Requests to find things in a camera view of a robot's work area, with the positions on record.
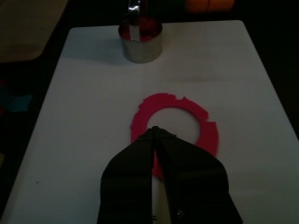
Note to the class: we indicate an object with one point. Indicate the round metal dough cutter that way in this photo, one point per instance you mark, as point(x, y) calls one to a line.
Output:
point(142, 51)

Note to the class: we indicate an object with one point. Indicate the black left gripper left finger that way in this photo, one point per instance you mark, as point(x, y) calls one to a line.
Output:
point(126, 186)

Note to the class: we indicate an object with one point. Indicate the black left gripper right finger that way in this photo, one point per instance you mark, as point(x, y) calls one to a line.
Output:
point(194, 186)

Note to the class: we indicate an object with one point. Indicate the white cutting board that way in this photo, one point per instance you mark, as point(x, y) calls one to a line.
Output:
point(90, 87)

